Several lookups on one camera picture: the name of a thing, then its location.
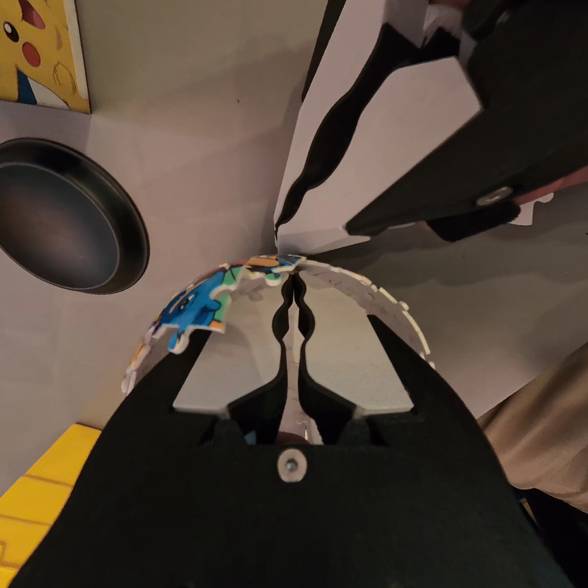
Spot black round stand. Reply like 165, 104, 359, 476
0, 138, 151, 296

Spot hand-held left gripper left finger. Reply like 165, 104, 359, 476
172, 275, 297, 445

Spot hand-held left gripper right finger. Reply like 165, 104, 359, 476
296, 275, 415, 445

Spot person's beige trousers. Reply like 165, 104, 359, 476
477, 342, 588, 514

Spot blue puzzle box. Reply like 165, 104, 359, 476
0, 0, 92, 115

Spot half-built puzzle ball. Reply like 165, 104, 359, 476
120, 254, 436, 396

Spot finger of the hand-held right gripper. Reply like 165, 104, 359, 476
276, 46, 484, 254
275, 0, 430, 230

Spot person's right hand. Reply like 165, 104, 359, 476
519, 166, 588, 205

